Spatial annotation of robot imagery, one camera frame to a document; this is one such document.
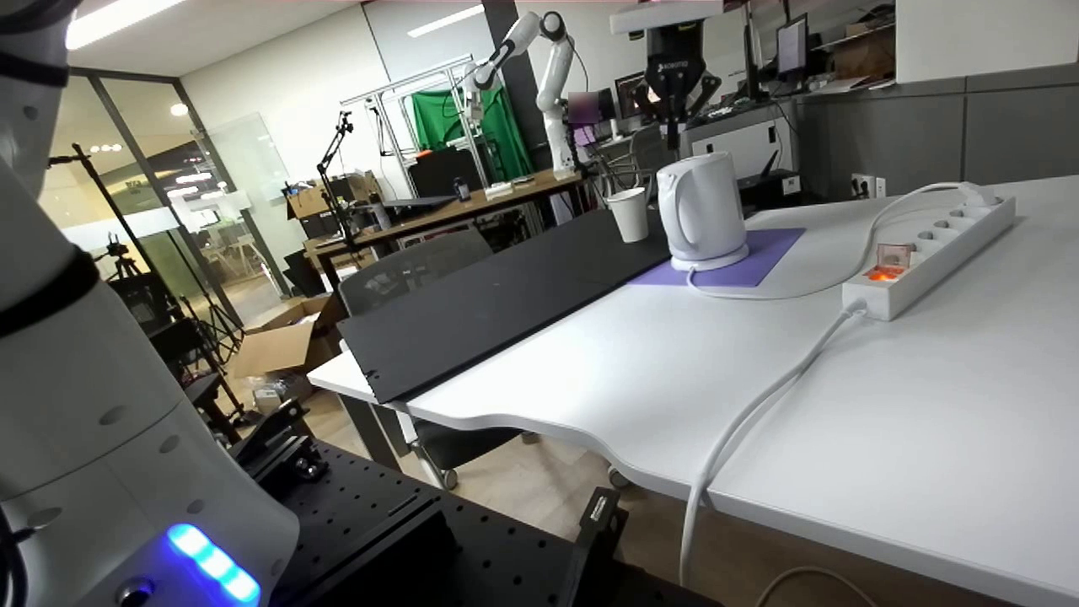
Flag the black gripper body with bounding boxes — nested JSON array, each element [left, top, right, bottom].
[[642, 27, 716, 95]]

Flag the white electric kettle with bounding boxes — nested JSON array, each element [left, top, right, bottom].
[[655, 153, 751, 274]]

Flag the monitor with orange screen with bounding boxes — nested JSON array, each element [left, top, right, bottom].
[[612, 66, 657, 120]]

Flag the white cabinet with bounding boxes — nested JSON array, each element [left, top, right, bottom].
[[680, 106, 807, 189]]

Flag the monitor with white screen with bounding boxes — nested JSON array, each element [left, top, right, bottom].
[[773, 10, 817, 82]]

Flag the white paper cup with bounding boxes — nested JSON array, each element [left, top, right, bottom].
[[602, 185, 655, 248]]

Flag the purple mat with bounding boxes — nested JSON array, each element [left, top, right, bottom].
[[631, 227, 809, 292]]

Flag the long wooden desk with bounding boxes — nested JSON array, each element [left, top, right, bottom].
[[299, 164, 590, 264]]

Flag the green cloth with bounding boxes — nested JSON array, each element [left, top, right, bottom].
[[406, 85, 532, 185]]

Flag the black divider panel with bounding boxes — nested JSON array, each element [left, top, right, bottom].
[[332, 205, 675, 407]]

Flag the white power strip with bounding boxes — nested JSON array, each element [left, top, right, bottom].
[[840, 189, 1020, 325]]

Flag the dark mesh office chair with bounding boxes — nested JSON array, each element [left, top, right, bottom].
[[332, 221, 497, 319]]

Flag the open cardboard box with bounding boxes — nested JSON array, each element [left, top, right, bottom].
[[227, 290, 346, 381]]

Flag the black perforated breadboard table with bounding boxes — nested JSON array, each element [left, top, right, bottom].
[[228, 396, 720, 607]]

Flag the white wall socket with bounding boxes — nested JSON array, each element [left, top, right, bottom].
[[847, 168, 891, 201]]

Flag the thin white kettle cable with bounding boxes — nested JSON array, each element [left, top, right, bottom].
[[684, 178, 1005, 303]]

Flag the thick white power strip cable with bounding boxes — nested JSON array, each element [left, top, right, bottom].
[[675, 299, 876, 591]]

